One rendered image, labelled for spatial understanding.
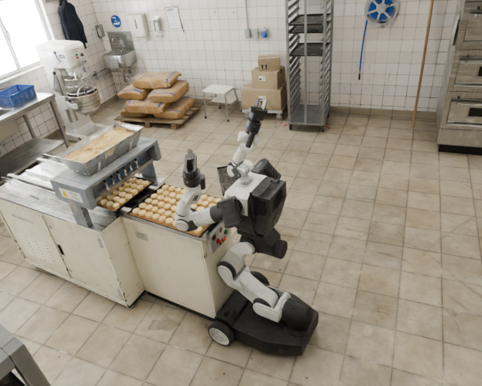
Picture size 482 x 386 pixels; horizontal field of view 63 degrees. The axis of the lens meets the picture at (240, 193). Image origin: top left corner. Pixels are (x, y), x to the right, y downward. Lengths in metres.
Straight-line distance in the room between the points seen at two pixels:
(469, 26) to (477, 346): 3.00
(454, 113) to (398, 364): 2.99
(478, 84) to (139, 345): 4.10
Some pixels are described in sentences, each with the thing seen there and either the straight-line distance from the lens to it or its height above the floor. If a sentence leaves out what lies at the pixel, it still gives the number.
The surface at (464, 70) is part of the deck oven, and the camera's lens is 4.86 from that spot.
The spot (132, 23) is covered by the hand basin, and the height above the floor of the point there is 1.34.
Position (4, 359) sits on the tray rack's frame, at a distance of 0.88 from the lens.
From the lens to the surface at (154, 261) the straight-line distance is 2.97.
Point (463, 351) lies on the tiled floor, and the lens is 3.14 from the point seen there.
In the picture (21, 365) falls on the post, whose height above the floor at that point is 1.78.
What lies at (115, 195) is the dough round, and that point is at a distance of 3.00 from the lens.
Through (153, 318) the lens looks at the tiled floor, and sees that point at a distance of 3.26.
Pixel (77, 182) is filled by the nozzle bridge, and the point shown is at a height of 1.18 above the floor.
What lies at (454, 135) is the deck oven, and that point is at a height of 0.24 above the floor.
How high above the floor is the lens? 2.42
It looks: 34 degrees down
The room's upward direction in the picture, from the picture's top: 6 degrees counter-clockwise
